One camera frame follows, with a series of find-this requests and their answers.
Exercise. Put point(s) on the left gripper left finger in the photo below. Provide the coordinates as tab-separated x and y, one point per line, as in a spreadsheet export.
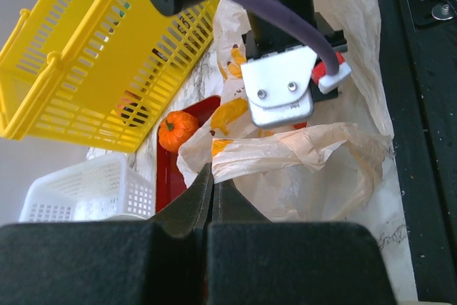
189	211

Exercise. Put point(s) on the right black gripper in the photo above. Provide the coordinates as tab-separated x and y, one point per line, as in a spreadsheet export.
282	25

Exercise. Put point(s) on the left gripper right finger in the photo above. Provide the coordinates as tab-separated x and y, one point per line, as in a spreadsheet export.
231	206

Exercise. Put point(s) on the orange toy pumpkin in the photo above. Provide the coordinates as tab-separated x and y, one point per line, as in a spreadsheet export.
176	129

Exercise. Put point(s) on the peach plastic grocery bag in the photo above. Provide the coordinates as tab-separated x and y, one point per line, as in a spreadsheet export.
339	167

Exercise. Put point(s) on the red lacquer tray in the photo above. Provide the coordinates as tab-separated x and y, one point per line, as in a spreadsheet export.
169	180

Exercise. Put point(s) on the white perforated plastic basket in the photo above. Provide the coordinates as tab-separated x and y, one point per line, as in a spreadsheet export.
93	190

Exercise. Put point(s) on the yellow shopping basket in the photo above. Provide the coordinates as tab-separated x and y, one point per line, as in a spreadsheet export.
97	72

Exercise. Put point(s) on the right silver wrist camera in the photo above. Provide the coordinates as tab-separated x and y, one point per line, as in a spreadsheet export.
277	87

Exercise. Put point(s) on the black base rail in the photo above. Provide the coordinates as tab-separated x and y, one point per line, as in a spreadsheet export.
418	65

